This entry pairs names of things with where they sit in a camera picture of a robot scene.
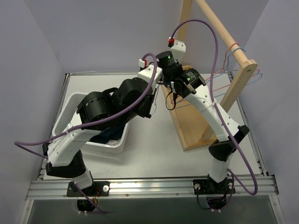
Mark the dark blue denim skirt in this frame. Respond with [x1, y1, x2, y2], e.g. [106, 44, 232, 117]
[90, 125, 125, 144]

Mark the blue wire hanger front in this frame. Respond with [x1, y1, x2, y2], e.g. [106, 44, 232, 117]
[175, 47, 263, 109]

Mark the blue wire hanger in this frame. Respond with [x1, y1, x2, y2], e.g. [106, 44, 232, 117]
[175, 47, 263, 109]
[150, 85, 160, 115]

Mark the pink wire hanger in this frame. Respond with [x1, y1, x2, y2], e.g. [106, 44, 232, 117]
[171, 42, 260, 105]

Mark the blue wire hanger back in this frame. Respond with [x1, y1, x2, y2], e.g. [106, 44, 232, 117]
[150, 85, 160, 115]

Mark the white pleated skirt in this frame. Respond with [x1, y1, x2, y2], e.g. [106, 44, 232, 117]
[106, 140, 121, 146]

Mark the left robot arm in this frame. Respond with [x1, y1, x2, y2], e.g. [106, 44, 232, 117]
[43, 65, 162, 189]

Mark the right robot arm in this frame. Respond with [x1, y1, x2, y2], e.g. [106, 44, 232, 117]
[156, 51, 249, 183]

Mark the wooden clothes rack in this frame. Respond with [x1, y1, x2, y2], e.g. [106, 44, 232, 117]
[160, 0, 259, 152]

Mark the white plastic basket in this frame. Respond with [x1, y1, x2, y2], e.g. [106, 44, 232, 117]
[51, 92, 130, 155]

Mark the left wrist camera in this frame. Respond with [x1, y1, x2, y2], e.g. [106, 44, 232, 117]
[138, 58, 147, 69]

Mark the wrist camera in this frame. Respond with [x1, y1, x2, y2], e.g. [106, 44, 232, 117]
[138, 58, 147, 69]
[168, 37, 186, 63]

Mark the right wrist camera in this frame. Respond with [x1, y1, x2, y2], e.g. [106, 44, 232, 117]
[168, 37, 186, 63]

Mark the aluminium mounting rail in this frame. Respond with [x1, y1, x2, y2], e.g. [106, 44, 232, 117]
[25, 175, 279, 200]

